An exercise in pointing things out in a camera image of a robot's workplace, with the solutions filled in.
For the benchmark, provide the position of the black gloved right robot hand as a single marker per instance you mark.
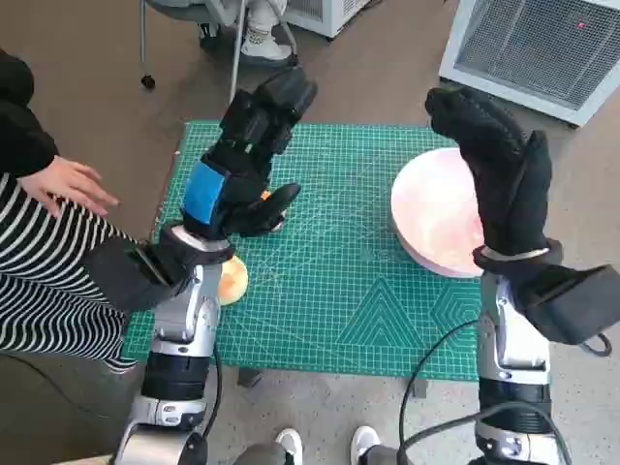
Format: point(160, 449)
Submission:
point(513, 194)

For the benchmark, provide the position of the person in striped cloth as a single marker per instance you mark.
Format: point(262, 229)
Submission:
point(39, 271)

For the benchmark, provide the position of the grey leg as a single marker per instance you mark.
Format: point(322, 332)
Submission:
point(261, 455)
point(385, 456)

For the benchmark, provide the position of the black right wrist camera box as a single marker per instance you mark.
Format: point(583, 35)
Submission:
point(571, 305)

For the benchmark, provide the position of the round toy bread bun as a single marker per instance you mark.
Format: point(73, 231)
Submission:
point(235, 283)

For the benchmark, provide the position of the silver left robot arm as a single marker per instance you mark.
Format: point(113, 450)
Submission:
point(179, 315)

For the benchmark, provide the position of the grey table leg bracket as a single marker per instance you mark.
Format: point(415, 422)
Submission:
point(419, 388)
point(250, 378)

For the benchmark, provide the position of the green cutting mat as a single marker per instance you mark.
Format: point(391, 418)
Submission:
point(329, 242)

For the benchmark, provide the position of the white cabinet appliance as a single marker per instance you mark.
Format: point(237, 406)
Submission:
point(334, 14)

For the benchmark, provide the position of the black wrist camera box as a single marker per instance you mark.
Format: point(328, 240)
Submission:
point(571, 305)
point(126, 281)

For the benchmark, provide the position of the white shoe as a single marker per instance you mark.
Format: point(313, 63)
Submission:
point(364, 441)
point(289, 443)

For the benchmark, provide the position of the seated person's legs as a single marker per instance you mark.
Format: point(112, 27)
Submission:
point(264, 46)

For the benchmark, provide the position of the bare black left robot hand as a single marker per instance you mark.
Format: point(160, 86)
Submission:
point(203, 194)

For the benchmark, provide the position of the pink bowl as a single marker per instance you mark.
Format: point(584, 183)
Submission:
point(431, 208)

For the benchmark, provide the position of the person's hand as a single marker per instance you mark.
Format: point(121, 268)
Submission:
point(68, 186)

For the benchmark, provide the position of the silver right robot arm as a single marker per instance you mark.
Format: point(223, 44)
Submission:
point(508, 339)

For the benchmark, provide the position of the grey wheeled chair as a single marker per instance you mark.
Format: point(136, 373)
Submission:
point(148, 81)

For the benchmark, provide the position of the white appliance with mesh grille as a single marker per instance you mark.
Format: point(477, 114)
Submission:
point(533, 48)

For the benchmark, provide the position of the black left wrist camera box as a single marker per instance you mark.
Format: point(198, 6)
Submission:
point(126, 281)

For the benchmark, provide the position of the lobed toy bread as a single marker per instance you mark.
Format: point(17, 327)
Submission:
point(265, 195)

